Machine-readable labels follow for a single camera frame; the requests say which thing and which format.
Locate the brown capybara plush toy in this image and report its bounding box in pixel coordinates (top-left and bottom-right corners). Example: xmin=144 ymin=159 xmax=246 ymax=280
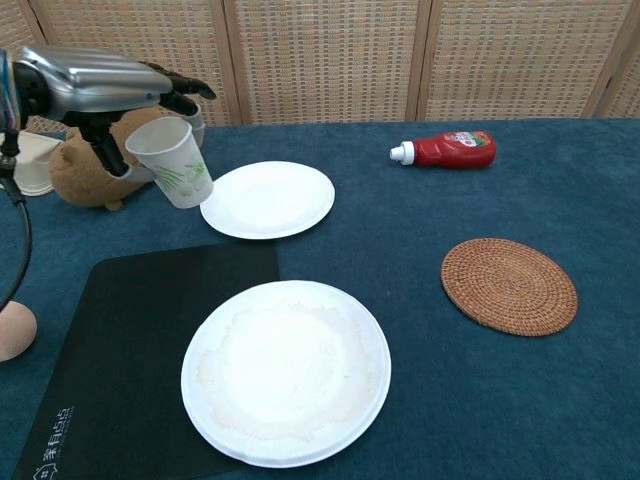
xmin=48 ymin=107 xmax=166 ymax=212

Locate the woven bamboo folding screen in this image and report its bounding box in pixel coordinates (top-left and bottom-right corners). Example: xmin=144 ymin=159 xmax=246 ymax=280
xmin=0 ymin=0 xmax=640 ymax=129

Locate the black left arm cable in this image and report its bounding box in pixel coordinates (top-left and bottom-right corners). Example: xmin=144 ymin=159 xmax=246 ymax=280
xmin=0 ymin=129 xmax=34 ymax=311

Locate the small white paper cup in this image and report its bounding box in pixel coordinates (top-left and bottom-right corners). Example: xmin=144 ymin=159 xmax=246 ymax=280
xmin=124 ymin=117 xmax=215 ymax=210

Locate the large white paper plate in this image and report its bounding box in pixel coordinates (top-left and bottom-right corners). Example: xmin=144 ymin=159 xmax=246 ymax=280
xmin=180 ymin=279 xmax=392 ymax=469

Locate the beige clamshell takeout box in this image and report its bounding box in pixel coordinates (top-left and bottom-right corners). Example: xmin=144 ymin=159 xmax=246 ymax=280
xmin=0 ymin=130 xmax=64 ymax=197

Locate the small white paper plate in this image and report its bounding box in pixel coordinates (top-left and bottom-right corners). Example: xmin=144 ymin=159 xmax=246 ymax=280
xmin=199 ymin=160 xmax=336 ymax=240

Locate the brown round woven coaster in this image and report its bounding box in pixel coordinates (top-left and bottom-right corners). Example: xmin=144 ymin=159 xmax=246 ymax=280
xmin=440 ymin=237 xmax=579 ymax=337

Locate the red ketchup squeeze bottle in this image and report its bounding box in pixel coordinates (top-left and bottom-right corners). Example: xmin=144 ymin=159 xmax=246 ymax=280
xmin=389 ymin=130 xmax=498 ymax=170

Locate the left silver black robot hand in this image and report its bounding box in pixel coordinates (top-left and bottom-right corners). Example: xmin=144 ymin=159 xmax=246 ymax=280
xmin=12 ymin=46 xmax=217 ymax=184

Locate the dark blue table cloth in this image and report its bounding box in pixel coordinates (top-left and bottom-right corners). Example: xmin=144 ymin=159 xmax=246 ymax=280
xmin=0 ymin=118 xmax=640 ymax=480

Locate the black mouse pad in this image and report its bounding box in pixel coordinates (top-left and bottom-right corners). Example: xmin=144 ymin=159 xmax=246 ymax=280
xmin=12 ymin=244 xmax=281 ymax=480

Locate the pale pink egg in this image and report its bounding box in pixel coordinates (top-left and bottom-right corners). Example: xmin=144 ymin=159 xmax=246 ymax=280
xmin=0 ymin=300 xmax=39 ymax=362

